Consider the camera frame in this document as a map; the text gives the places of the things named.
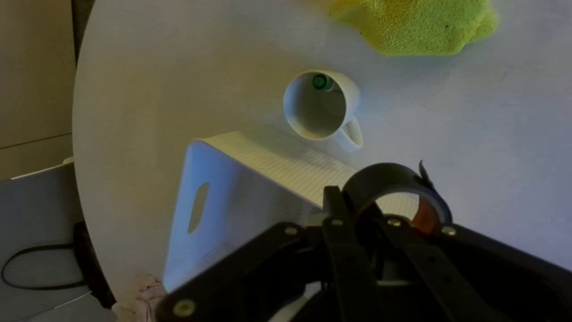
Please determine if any black floor cable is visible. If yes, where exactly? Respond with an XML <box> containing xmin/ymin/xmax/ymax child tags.
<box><xmin>0</xmin><ymin>241</ymin><xmax>86</xmax><ymax>293</ymax></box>

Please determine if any white plastic storage box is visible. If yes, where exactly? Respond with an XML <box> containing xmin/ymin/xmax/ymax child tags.
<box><xmin>161</xmin><ymin>129</ymin><xmax>363</xmax><ymax>293</ymax></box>

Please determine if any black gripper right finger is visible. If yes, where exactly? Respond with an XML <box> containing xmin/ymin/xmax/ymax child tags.
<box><xmin>374</xmin><ymin>207</ymin><xmax>572</xmax><ymax>322</ymax></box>

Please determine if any bright yellow towel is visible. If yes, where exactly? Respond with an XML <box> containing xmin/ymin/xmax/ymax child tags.
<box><xmin>309</xmin><ymin>0</ymin><xmax>500</xmax><ymax>59</ymax></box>

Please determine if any white ceramic mug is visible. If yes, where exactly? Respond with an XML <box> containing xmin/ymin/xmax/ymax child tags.
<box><xmin>281</xmin><ymin>68</ymin><xmax>365</xmax><ymax>150</ymax></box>

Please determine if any small black block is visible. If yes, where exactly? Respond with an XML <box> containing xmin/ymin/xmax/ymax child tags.
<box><xmin>341</xmin><ymin>159</ymin><xmax>454</xmax><ymax>238</ymax></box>

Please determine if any pink crumpled cloth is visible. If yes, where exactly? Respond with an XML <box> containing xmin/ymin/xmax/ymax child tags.
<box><xmin>109</xmin><ymin>272</ymin><xmax>166</xmax><ymax>322</ymax></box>

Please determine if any green Expo marker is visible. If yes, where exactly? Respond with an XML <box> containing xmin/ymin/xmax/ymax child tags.
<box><xmin>309</xmin><ymin>71</ymin><xmax>336</xmax><ymax>93</ymax></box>

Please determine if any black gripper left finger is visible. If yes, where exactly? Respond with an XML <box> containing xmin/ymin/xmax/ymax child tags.
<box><xmin>154</xmin><ymin>184</ymin><xmax>382</xmax><ymax>322</ymax></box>

